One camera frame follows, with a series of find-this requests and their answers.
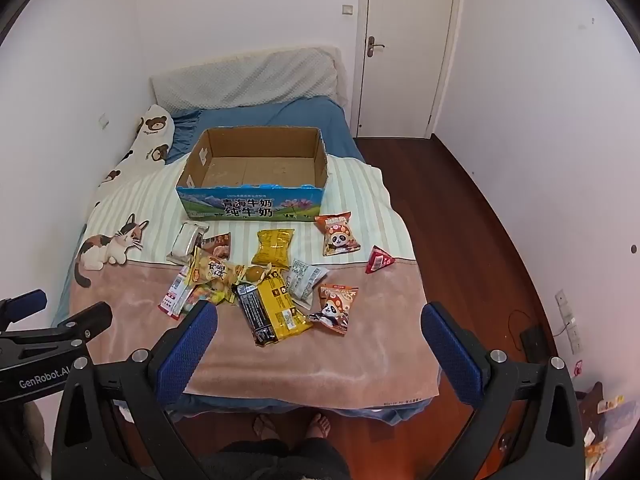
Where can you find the cardboard box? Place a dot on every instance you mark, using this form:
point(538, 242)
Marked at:
point(250, 172)

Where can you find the orange panda snack packet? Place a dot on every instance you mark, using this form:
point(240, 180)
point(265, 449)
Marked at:
point(337, 237)
point(335, 310)

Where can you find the red white snack packet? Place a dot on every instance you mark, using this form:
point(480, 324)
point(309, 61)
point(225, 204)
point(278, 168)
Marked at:
point(174, 297)

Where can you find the assorted snack packets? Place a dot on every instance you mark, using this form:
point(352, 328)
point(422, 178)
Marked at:
point(280, 312)

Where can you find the yellow photo-print snack packet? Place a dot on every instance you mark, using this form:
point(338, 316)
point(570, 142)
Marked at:
point(212, 269)

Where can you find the brown pastry packet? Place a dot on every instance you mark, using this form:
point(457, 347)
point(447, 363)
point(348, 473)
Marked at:
point(219, 245)

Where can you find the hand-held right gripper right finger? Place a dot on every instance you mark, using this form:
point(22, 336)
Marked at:
point(450, 355)

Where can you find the person's dark grey pants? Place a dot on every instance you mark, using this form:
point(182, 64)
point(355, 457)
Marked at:
point(275, 460)

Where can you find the white door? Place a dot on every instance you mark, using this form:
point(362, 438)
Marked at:
point(405, 60)

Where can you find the colourful candy packet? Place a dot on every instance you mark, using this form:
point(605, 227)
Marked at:
point(207, 294)

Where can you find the round brown egg snack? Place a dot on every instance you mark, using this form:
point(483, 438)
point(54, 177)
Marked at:
point(254, 274)

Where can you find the cat-print blanket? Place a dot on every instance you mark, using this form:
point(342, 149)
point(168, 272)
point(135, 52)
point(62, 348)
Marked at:
point(325, 370)

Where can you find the red triangular snack packet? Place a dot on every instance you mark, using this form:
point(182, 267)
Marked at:
point(377, 261)

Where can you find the black power adapter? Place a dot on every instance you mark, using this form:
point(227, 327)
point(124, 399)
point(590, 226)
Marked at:
point(533, 338)

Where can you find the person's right foot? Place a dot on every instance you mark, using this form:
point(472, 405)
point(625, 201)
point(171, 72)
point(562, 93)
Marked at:
point(316, 426)

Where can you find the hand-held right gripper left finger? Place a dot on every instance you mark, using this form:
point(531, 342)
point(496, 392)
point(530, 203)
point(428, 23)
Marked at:
point(190, 350)

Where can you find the white power strip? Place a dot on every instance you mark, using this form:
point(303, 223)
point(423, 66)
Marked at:
point(569, 322)

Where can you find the person's foot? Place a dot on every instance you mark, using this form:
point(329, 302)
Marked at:
point(264, 426)
point(316, 426)

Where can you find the white bear-print pillow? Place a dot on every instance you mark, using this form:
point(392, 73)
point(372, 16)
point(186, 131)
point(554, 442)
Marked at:
point(150, 140)

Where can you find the person's left foot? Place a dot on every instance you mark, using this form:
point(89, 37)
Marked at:
point(264, 426)

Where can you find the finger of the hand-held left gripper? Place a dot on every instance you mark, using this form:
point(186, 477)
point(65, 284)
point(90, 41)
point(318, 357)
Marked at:
point(85, 325)
point(25, 307)

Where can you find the white wall socket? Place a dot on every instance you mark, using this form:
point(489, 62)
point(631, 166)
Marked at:
point(103, 121)

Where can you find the white grey snack packet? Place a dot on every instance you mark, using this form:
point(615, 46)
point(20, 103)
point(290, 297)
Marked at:
point(305, 282)

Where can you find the silver snack packet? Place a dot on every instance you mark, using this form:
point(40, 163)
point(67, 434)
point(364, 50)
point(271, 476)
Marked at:
point(186, 242)

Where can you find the blue bed sheet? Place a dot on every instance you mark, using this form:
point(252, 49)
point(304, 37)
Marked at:
point(300, 115)

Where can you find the plain yellow snack packet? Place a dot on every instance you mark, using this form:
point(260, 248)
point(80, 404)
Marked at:
point(272, 247)

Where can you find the colourful clutter pile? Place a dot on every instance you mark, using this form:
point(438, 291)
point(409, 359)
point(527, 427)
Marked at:
point(600, 420)

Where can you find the grey pillow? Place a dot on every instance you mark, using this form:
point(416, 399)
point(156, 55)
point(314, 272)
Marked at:
point(250, 77)

